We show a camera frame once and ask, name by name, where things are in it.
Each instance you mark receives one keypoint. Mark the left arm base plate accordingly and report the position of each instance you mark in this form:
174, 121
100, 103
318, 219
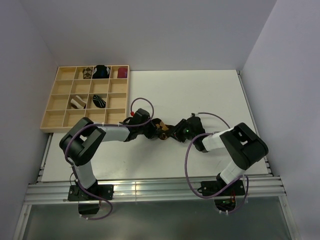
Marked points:
90, 200

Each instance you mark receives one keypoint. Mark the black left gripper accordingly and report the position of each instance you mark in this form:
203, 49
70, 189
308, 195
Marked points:
151, 134

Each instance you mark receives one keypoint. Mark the black white striped sock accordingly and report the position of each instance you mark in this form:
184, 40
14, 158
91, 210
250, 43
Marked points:
99, 100

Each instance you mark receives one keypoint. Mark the rolled red sock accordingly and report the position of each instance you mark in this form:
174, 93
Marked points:
122, 73

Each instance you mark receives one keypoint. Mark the brown argyle sock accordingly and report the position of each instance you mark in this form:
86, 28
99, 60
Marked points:
163, 130

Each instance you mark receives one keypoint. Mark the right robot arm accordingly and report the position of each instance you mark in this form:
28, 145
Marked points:
244, 146

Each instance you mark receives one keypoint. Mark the wooden compartment tray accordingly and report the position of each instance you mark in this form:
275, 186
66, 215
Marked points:
60, 117

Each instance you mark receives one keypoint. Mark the rolled argyle sock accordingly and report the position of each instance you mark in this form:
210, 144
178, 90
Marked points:
87, 72

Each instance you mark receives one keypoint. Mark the tan brown striped sock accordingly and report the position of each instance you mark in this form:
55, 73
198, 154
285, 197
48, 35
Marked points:
76, 102

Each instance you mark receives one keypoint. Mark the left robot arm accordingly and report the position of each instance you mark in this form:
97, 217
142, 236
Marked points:
80, 144

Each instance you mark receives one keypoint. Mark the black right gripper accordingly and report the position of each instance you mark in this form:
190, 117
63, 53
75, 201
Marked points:
176, 131

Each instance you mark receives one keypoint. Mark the rolled black blue sock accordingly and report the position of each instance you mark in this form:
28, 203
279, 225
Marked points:
101, 72

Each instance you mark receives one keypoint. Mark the aluminium rail frame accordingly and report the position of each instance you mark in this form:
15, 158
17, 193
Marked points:
158, 209

